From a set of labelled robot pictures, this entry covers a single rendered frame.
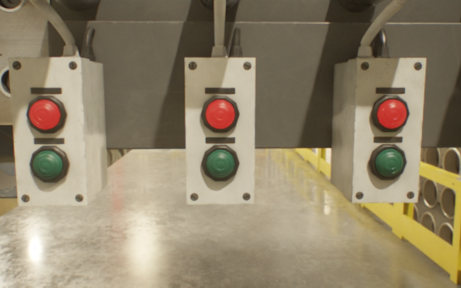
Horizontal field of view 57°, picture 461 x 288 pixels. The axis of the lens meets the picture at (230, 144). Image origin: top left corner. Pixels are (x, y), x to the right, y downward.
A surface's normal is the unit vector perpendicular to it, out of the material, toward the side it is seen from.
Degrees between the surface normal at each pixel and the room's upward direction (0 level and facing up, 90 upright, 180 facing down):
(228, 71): 90
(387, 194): 90
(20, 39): 90
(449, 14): 90
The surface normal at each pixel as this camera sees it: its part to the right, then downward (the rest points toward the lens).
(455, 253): -1.00, 0.00
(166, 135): 0.04, 0.13
